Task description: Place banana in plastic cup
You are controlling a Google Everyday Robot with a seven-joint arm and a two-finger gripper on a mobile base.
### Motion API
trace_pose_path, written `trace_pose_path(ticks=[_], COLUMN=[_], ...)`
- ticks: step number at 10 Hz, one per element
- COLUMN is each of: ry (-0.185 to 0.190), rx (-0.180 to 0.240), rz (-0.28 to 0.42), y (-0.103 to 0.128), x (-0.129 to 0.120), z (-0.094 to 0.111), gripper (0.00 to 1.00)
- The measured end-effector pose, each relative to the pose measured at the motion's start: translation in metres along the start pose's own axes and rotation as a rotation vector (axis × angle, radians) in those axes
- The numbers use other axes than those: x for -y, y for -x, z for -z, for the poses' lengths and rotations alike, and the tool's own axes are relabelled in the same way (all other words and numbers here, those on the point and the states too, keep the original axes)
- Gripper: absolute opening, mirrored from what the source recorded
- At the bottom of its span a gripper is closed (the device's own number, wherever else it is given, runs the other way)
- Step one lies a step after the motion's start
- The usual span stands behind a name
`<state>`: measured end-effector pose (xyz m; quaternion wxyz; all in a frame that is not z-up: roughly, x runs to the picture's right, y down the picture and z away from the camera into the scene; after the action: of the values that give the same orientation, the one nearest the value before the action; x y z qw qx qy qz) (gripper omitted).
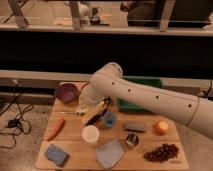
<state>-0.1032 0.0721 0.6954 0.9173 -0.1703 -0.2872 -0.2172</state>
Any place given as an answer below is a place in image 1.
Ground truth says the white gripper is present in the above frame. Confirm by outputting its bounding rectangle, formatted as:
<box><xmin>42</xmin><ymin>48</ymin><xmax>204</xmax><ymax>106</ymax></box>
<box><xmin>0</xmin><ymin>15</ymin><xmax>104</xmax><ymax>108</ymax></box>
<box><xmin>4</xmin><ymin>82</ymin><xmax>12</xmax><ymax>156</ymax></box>
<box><xmin>76</xmin><ymin>85</ymin><xmax>104</xmax><ymax>115</ymax></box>

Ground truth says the yellow banana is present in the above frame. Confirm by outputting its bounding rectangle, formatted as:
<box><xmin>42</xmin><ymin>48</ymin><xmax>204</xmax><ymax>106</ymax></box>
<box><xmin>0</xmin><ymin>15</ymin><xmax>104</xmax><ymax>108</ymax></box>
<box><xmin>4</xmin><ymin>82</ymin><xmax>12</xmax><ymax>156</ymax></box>
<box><xmin>81</xmin><ymin>101</ymin><xmax>107</xmax><ymax>125</ymax></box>

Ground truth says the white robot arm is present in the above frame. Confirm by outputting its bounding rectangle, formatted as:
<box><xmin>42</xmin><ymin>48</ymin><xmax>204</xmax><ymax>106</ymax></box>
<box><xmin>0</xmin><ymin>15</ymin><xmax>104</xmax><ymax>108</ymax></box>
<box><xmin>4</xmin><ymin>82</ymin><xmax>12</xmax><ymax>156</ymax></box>
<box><xmin>79</xmin><ymin>62</ymin><xmax>213</xmax><ymax>139</ymax></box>

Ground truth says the blue plastic cup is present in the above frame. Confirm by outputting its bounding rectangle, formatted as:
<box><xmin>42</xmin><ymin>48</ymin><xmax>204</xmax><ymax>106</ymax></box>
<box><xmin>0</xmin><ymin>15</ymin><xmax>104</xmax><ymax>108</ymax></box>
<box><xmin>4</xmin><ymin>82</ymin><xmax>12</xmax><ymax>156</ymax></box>
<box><xmin>102</xmin><ymin>112</ymin><xmax>117</xmax><ymax>128</ymax></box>

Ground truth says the white plastic cup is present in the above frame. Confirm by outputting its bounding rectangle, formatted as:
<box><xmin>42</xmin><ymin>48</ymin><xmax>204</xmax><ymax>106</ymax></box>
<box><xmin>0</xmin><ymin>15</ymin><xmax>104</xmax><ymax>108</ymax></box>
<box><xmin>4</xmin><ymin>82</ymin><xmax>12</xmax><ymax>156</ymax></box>
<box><xmin>82</xmin><ymin>125</ymin><xmax>100</xmax><ymax>145</ymax></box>

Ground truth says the red bowl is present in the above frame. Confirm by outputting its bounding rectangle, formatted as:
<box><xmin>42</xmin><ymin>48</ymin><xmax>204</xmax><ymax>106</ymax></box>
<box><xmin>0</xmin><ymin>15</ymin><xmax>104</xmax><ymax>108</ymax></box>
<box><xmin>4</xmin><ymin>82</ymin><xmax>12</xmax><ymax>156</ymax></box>
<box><xmin>80</xmin><ymin>82</ymin><xmax>89</xmax><ymax>91</ymax></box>

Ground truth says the metal fork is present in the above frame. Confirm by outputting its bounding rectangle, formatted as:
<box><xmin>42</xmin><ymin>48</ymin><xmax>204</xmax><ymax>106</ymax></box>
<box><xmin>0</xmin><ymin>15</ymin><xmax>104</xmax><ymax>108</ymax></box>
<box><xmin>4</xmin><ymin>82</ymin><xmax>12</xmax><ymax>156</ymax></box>
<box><xmin>59</xmin><ymin>111</ymin><xmax>85</xmax><ymax>116</ymax></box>

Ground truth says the purple bowl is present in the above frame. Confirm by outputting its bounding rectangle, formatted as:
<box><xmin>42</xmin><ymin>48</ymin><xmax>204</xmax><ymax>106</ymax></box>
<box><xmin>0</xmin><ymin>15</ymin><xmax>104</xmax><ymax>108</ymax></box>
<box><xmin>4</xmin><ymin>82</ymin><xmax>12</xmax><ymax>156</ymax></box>
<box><xmin>54</xmin><ymin>83</ymin><xmax>79</xmax><ymax>103</ymax></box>

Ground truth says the green plastic bin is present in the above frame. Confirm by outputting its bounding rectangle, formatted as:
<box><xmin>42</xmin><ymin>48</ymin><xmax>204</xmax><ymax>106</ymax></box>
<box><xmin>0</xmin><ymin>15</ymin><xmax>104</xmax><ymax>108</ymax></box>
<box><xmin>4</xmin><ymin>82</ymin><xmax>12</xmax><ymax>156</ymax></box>
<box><xmin>116</xmin><ymin>76</ymin><xmax>165</xmax><ymax>114</ymax></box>

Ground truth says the orange carrot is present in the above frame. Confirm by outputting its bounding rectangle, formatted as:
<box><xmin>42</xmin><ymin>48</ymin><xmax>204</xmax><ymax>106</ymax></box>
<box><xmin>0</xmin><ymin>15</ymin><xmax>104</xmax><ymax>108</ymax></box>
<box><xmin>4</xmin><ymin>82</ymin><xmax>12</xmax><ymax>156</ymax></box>
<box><xmin>46</xmin><ymin>118</ymin><xmax>65</xmax><ymax>141</ymax></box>

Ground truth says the wooden cutting board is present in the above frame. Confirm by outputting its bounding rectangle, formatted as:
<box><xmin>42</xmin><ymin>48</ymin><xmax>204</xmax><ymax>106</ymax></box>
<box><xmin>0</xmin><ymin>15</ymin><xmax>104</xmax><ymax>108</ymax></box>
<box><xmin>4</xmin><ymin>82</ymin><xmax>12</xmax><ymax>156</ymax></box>
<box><xmin>35</xmin><ymin>81</ymin><xmax>190</xmax><ymax>171</ymax></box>

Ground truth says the grey sponge block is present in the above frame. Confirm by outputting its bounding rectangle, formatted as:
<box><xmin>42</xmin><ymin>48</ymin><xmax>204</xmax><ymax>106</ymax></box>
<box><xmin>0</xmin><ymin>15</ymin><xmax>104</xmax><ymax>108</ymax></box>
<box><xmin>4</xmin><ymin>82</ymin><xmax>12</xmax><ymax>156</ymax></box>
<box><xmin>124</xmin><ymin>122</ymin><xmax>146</xmax><ymax>132</ymax></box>

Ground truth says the light blue cloth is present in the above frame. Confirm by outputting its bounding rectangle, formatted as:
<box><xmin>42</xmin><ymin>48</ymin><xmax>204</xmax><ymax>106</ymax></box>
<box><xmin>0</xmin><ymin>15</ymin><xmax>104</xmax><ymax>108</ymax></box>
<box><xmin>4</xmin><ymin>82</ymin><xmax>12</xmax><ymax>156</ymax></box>
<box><xmin>95</xmin><ymin>140</ymin><xmax>124</xmax><ymax>169</ymax></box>

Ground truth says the blue sponge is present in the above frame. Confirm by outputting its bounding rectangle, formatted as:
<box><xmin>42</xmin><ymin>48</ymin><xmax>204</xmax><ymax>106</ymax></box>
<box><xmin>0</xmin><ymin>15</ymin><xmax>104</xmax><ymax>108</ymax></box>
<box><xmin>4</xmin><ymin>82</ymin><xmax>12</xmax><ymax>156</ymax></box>
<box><xmin>45</xmin><ymin>144</ymin><xmax>70</xmax><ymax>167</ymax></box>

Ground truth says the orange apple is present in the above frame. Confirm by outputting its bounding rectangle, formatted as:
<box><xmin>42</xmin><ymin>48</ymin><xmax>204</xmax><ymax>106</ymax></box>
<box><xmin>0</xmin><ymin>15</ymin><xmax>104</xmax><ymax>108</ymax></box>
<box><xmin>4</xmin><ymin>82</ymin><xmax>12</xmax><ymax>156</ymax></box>
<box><xmin>154</xmin><ymin>121</ymin><xmax>169</xmax><ymax>135</ymax></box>

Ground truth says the bunch of dark grapes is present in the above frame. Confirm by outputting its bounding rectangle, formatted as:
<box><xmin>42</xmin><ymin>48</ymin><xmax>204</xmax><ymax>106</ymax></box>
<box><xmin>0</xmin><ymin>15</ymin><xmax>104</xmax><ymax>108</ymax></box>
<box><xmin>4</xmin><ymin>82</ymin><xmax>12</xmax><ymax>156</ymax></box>
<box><xmin>144</xmin><ymin>143</ymin><xmax>179</xmax><ymax>162</ymax></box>

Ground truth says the black power cable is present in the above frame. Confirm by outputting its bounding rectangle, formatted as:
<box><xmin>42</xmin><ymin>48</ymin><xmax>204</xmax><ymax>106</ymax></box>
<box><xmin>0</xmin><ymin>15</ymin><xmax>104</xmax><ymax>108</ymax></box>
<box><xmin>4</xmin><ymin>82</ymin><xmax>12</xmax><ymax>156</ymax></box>
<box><xmin>0</xmin><ymin>79</ymin><xmax>34</xmax><ymax>150</ymax></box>

